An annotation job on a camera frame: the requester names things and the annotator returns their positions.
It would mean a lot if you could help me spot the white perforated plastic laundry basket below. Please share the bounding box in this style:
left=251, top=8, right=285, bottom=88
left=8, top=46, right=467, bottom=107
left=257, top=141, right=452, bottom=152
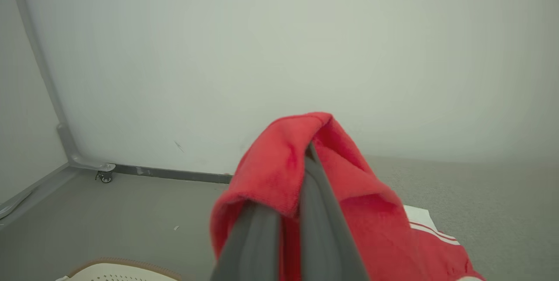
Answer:
left=55, top=257, right=183, bottom=281

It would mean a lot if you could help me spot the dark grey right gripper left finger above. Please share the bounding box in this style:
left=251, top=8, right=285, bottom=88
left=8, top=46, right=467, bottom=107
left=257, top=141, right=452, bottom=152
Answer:
left=210, top=202, right=282, bottom=281

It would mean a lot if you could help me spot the black baseboard strip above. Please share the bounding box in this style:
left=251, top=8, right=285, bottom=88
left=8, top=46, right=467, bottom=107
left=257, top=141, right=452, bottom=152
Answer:
left=113, top=164, right=234, bottom=184

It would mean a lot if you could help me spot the grey fabric sofa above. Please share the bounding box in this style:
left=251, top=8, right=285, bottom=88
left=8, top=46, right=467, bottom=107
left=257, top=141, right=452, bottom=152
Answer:
left=365, top=154, right=559, bottom=281

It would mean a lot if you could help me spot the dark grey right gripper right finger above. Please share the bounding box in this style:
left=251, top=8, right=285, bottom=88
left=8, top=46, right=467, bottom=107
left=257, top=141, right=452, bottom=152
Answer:
left=300, top=142, right=370, bottom=281

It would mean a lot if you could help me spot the red basketball jersey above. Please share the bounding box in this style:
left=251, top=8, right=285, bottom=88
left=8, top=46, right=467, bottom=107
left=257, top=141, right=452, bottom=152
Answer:
left=210, top=112, right=486, bottom=281

